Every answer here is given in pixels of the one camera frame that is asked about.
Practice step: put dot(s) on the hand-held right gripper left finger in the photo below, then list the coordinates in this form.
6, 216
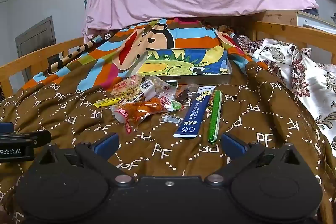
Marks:
106, 144

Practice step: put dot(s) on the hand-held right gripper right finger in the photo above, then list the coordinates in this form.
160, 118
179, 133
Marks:
233, 144

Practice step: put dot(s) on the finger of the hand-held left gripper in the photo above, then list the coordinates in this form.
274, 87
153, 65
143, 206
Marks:
6, 127
31, 138

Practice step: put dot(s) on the green sausage stick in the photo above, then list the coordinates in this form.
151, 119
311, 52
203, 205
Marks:
214, 119

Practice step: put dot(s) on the yellow snack packet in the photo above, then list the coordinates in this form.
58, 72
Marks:
109, 102

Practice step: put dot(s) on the orange chicken snack packet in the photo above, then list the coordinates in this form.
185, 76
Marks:
139, 111

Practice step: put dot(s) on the long blue sachet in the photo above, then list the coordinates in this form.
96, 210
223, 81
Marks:
195, 113

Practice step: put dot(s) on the square rice cracker packet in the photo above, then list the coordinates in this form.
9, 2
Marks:
126, 86

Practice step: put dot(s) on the clear barcode snack packet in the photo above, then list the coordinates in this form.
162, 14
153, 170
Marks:
172, 118

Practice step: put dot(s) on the dark red snack packet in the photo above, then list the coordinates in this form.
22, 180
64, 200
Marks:
183, 95

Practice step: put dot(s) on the white green snack packet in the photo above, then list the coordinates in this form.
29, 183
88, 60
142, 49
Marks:
172, 105

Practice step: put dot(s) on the clear nut bar packet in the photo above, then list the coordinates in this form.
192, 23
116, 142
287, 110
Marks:
158, 83

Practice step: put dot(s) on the small white red packet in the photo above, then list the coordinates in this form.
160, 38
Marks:
169, 88

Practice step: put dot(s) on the metal tin tray with painting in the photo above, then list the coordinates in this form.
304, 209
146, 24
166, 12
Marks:
170, 64

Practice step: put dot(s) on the floral quilt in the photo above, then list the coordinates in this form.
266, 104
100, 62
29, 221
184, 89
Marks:
302, 71

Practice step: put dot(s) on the white cabinet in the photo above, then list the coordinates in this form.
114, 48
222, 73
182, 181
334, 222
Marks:
312, 20

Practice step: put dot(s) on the wooden bed frame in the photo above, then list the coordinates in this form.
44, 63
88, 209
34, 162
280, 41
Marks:
288, 29

